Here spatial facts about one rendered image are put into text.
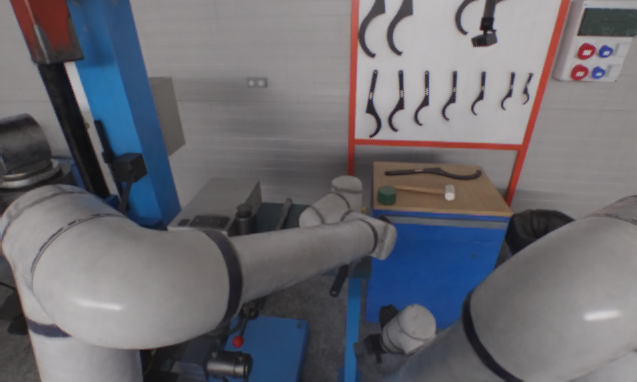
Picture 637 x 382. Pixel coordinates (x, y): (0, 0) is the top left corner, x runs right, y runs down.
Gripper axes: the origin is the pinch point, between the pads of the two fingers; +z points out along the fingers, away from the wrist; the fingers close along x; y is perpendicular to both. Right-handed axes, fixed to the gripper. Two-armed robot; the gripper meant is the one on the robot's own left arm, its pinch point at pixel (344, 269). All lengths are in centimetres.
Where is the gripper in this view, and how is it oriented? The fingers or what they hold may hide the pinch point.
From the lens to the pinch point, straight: 112.3
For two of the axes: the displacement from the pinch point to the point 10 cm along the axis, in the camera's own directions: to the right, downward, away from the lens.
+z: 0.2, 8.8, 4.8
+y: -3.7, 4.5, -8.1
